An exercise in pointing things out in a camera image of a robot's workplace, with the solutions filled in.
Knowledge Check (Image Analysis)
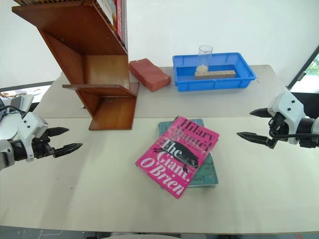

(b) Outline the blue plastic bin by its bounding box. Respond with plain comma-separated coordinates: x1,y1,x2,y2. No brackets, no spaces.
172,52,257,92

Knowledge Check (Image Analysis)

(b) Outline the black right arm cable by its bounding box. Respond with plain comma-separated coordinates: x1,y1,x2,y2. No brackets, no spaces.
271,132,319,139

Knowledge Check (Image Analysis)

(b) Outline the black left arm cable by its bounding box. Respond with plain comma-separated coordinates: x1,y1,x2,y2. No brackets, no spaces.
0,105,26,118

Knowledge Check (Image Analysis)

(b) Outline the grey box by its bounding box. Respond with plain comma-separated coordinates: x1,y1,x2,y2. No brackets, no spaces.
10,94,34,112

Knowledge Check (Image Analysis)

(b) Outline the clear plastic cup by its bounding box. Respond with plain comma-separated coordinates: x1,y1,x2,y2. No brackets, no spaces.
198,45,213,73

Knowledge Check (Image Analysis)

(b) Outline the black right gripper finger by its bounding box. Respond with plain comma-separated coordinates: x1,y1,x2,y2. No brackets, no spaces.
250,107,271,118
236,131,276,149

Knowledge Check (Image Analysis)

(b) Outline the pink paperback book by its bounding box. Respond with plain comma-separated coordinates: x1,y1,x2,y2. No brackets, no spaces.
135,116,220,199

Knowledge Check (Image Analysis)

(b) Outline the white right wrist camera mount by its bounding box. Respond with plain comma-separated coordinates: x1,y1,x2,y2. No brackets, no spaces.
267,91,307,145

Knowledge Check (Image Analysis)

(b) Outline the red shelved book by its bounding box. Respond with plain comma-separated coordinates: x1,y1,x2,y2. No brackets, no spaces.
113,0,129,48

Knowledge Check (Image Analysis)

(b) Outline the teal book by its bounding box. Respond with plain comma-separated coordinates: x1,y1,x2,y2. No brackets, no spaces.
157,119,219,188

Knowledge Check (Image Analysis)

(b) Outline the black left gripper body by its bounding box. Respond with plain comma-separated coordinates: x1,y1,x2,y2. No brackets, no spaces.
31,135,57,160

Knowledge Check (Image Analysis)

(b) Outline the brown wooden bookshelf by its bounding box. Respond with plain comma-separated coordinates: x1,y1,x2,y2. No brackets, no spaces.
11,0,140,131

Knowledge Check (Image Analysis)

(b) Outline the dark window frame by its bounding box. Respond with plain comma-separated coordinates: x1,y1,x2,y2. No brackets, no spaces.
286,44,319,88

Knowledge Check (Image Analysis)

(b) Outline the red brick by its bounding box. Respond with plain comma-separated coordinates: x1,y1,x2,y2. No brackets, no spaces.
128,58,172,92

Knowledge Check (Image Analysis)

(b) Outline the wooden block with holes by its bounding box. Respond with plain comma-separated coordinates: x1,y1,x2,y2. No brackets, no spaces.
194,70,236,80

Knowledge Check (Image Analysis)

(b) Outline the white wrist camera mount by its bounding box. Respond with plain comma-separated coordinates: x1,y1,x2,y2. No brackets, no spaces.
267,91,307,145
16,112,49,162

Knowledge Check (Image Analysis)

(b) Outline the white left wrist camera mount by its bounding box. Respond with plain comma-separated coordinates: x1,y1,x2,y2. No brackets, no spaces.
16,112,49,162

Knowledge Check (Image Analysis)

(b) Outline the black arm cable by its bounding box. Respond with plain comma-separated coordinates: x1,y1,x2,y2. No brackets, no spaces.
271,132,319,139
0,105,26,118

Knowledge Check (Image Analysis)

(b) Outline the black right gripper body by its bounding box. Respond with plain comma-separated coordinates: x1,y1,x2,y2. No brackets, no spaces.
267,112,288,140

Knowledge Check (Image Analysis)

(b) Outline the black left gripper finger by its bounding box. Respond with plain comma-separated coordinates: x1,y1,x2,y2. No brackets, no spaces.
47,126,70,137
53,143,83,159

